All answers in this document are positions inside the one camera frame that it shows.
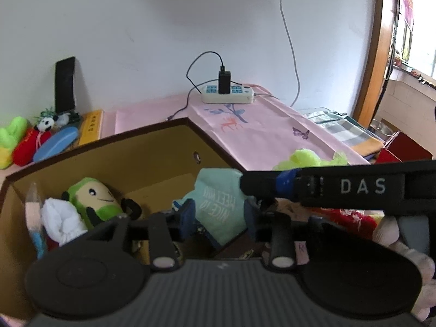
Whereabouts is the clear plastic bag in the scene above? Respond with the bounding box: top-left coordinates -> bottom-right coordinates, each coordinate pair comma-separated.
298,107 -> 347,125

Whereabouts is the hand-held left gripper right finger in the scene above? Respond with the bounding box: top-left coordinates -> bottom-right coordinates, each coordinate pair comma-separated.
243,199 -> 372,270

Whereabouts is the checkered folded cloth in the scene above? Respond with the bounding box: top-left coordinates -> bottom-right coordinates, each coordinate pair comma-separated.
311,112 -> 384,156

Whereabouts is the black charging cable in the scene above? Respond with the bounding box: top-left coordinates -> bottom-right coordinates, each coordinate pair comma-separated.
165,51 -> 226,122

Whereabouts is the red white plush toy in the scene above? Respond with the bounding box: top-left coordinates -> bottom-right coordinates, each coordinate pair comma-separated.
319,208 -> 379,241

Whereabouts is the black charger plug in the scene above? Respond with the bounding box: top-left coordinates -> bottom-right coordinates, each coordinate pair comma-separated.
218,70 -> 232,95

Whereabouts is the teal printed cloth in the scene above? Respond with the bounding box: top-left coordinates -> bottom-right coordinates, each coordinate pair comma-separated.
172,168 -> 260,246

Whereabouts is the white cloth bundle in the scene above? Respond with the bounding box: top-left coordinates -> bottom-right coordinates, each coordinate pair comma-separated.
40,198 -> 88,248

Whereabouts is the brown cardboard box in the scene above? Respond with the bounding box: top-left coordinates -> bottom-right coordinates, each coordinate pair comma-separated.
0,116 -> 253,321

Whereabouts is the pink blue plastic packet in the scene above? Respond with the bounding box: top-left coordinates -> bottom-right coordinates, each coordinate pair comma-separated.
25,182 -> 47,260

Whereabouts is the white power strip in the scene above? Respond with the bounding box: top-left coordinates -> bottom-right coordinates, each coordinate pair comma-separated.
202,83 -> 255,105

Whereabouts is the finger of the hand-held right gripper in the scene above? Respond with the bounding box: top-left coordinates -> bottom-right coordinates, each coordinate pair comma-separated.
239,168 -> 302,200

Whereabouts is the black phone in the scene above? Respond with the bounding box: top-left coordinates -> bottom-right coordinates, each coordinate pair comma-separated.
54,56 -> 76,114

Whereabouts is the green plush doll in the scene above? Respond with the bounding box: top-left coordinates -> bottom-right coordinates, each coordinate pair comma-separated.
61,177 -> 142,231

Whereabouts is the small panda plush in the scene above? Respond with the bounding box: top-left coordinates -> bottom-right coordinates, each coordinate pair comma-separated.
35,107 -> 70,133

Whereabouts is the green yellow plush toy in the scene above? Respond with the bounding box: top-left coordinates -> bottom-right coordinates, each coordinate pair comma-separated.
0,116 -> 29,170

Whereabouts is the mauve plush toy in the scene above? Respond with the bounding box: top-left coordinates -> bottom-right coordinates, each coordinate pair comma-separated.
372,216 -> 436,323

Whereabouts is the metal pot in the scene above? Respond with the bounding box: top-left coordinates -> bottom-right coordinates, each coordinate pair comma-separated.
369,118 -> 399,144

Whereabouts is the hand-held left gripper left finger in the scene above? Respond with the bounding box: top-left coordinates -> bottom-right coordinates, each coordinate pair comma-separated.
82,199 -> 197,272

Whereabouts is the window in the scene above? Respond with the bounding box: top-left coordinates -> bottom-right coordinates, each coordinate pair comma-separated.
388,0 -> 436,90

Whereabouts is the yellow-green fluffy ball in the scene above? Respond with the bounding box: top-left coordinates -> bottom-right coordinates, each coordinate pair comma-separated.
272,148 -> 348,172

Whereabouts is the red box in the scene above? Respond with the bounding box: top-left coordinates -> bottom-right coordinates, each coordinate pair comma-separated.
375,131 -> 435,164

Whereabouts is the grey soft toy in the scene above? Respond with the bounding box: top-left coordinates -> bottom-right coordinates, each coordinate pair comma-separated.
397,215 -> 428,246

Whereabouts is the white wall cable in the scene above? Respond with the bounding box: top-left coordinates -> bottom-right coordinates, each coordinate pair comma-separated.
277,0 -> 301,108

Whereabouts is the blue glasses case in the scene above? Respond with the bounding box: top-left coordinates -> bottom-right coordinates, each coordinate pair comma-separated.
33,127 -> 80,163

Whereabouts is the pink printed tablecloth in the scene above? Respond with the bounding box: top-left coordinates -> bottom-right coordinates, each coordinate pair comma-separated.
0,83 -> 374,327

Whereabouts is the wooden door frame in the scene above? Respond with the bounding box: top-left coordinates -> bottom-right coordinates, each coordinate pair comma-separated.
352,0 -> 398,127

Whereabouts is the yellow book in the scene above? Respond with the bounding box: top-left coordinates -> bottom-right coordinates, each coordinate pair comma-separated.
78,110 -> 104,147

